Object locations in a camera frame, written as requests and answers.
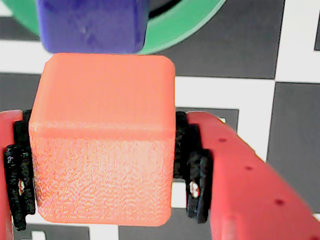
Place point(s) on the red gripper finger with black pad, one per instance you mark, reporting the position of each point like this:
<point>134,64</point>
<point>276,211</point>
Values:
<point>250,195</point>
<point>8,130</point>

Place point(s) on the black white checkerboard marker mat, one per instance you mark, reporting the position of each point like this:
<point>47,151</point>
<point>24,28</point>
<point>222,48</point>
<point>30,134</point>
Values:
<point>250,50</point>

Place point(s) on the orange cube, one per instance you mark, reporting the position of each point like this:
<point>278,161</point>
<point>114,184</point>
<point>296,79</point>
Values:
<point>102,150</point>

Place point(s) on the blue cube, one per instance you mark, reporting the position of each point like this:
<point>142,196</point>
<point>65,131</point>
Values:
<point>92,25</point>

